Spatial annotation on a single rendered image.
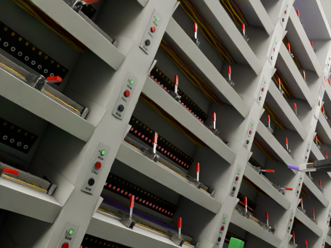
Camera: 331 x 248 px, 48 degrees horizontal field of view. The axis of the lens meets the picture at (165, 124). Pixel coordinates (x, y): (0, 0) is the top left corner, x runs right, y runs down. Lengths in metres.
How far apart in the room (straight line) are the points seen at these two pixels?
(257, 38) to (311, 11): 0.64
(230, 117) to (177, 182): 0.49
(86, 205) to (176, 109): 0.42
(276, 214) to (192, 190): 0.93
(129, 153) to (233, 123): 0.66
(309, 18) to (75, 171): 1.79
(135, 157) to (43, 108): 0.32
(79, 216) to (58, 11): 0.47
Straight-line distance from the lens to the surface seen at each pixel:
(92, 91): 1.01
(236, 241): 0.67
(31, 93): 0.82
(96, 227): 1.00
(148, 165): 1.09
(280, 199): 1.99
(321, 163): 1.81
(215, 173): 1.52
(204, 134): 1.30
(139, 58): 1.02
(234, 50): 1.63
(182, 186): 1.24
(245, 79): 1.66
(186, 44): 1.20
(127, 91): 0.98
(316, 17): 2.38
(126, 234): 1.08
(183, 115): 1.19
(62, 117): 0.87
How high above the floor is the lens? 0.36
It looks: 16 degrees up
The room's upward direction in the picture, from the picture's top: 20 degrees clockwise
